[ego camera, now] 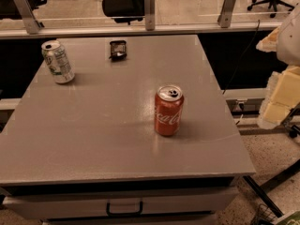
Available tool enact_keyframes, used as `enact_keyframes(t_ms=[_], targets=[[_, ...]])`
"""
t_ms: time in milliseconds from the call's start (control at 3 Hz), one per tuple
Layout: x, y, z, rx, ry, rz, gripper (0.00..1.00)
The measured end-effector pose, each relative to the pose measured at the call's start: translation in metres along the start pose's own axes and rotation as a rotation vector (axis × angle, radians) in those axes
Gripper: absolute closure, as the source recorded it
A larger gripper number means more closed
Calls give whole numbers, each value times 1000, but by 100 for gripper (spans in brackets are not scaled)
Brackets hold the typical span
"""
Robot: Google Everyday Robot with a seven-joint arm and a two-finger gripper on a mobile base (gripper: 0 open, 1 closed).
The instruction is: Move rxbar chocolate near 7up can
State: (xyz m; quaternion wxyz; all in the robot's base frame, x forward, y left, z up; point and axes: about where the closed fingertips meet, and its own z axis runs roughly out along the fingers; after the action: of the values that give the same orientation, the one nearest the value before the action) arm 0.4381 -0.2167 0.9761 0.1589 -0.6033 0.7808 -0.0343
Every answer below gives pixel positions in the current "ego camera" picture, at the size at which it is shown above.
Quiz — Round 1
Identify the white green 7up can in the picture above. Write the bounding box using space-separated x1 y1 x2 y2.
41 40 75 84

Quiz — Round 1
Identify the grey cabinet drawer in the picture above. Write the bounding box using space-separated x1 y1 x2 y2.
4 187 238 219

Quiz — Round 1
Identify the red coca-cola can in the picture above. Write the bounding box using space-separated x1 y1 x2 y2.
155 84 185 136

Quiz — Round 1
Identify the black rxbar chocolate wrapper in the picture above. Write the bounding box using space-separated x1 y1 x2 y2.
110 40 127 61

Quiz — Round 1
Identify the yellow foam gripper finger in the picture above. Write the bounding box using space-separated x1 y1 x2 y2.
256 28 279 53
257 66 300 129

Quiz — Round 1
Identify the black office chair right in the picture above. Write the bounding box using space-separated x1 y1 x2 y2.
247 0 294 19

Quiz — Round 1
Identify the black office chair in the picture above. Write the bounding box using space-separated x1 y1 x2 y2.
247 0 294 19
102 0 144 24

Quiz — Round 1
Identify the left metal bracket post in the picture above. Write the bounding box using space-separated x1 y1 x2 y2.
13 0 42 35

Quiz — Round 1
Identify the right metal bracket post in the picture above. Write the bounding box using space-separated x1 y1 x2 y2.
217 0 236 28

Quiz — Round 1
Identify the black wire basket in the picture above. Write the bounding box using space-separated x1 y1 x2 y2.
250 203 277 225

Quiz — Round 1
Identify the black drawer handle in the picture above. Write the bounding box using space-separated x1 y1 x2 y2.
106 202 143 218

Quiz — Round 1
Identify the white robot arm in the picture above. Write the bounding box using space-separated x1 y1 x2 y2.
256 5 300 129

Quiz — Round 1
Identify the black office chair centre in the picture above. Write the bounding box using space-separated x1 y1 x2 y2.
102 0 144 24

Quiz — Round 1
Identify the black hanging cable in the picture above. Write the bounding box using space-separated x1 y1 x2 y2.
222 19 262 95

